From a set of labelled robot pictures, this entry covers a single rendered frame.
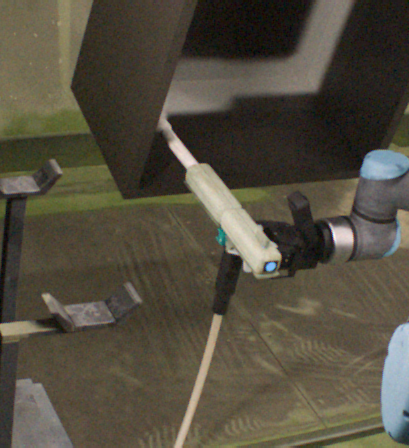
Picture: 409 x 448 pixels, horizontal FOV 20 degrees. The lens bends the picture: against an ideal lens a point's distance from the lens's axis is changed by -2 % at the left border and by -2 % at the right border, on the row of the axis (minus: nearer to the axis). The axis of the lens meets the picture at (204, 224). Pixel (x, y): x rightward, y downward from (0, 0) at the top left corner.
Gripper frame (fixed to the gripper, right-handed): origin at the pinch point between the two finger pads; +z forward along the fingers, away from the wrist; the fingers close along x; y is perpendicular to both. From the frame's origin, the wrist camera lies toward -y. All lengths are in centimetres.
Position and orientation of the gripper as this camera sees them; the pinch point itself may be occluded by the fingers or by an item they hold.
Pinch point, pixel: (231, 241)
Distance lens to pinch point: 216.9
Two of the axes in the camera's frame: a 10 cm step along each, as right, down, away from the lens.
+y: -2.3, 8.0, 5.5
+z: -8.8, 0.7, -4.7
